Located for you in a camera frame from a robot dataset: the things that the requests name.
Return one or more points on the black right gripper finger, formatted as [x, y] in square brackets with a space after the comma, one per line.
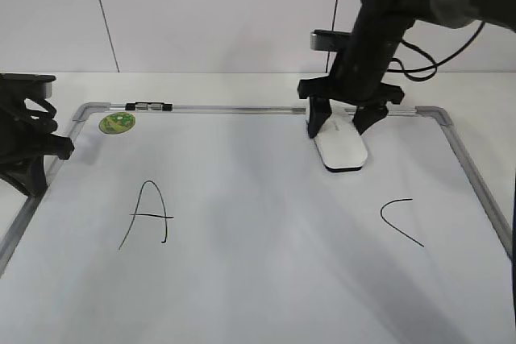
[366, 116]
[319, 110]

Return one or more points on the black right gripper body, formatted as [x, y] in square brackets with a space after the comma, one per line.
[357, 71]

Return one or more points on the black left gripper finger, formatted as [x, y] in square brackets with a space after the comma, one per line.
[27, 176]

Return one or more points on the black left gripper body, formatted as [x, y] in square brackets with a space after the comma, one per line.
[28, 128]

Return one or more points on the white board eraser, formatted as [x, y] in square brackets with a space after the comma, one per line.
[339, 144]

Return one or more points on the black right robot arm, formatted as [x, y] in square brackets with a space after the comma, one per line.
[453, 14]

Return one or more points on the round green magnet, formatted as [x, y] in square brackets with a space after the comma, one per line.
[117, 123]

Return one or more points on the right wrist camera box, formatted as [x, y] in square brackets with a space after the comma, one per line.
[329, 41]

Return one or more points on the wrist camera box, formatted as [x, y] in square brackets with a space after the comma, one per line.
[329, 41]
[28, 85]

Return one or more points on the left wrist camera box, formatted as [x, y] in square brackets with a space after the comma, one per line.
[28, 85]

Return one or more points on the black and silver frame clip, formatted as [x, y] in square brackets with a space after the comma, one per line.
[149, 106]

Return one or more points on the white board with grey frame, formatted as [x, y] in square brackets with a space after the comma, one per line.
[212, 225]

